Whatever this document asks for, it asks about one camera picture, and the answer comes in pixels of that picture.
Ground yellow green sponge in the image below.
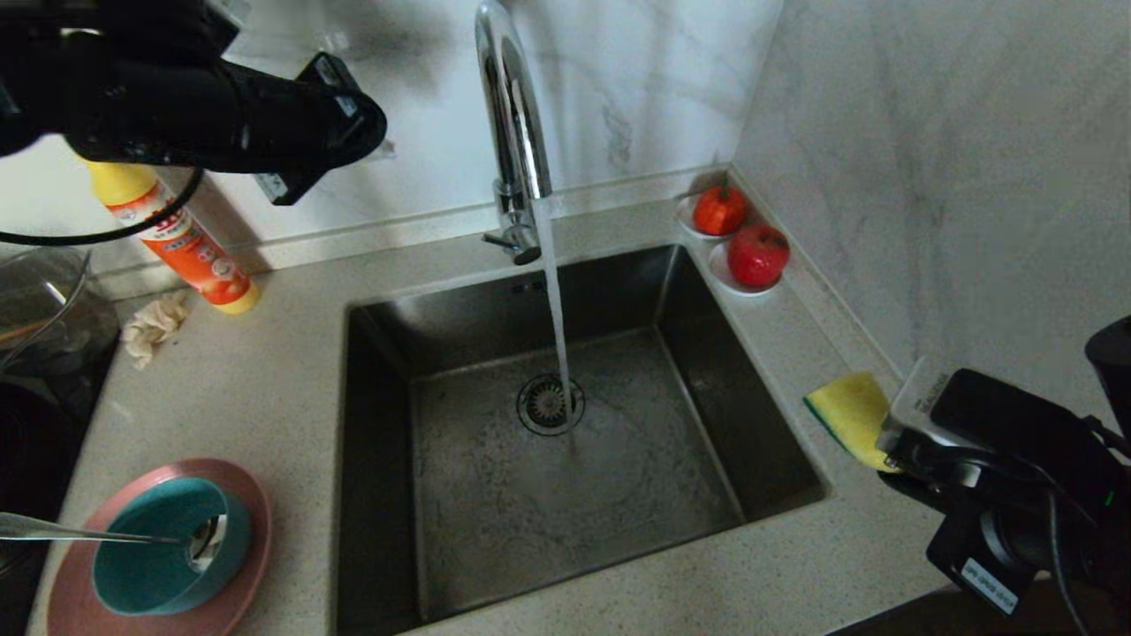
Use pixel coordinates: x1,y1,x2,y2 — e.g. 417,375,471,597
802,371,893,473

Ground orange dish soap bottle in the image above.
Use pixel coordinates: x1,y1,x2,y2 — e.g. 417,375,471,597
86,161,262,315

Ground stainless steel sink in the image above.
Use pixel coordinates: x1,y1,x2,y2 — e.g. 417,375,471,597
334,243,827,636

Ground round sink drain strainer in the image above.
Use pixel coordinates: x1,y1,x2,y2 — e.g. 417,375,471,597
517,373,587,437

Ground chrome gooseneck faucet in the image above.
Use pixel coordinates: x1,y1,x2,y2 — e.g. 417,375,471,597
473,0,556,266

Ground crumpled white cloth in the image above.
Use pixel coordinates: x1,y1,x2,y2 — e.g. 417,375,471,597
121,291,191,370

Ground red apple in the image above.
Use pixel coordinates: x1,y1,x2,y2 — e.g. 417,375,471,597
727,223,792,289

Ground small white dish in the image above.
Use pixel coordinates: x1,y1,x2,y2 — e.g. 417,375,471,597
709,240,786,297
677,194,752,241

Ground red tomato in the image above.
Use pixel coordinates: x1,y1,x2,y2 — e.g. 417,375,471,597
694,177,750,236

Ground pink plate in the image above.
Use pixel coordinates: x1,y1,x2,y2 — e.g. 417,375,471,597
46,457,273,636

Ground black stovetop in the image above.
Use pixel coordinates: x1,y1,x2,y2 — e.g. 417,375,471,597
0,353,120,636

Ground metal spoon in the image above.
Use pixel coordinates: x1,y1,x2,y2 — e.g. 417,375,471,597
0,512,222,571

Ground teal bowl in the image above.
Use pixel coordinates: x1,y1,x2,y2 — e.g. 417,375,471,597
92,477,253,617

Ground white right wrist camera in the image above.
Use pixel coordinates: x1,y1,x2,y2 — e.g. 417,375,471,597
879,355,1116,465

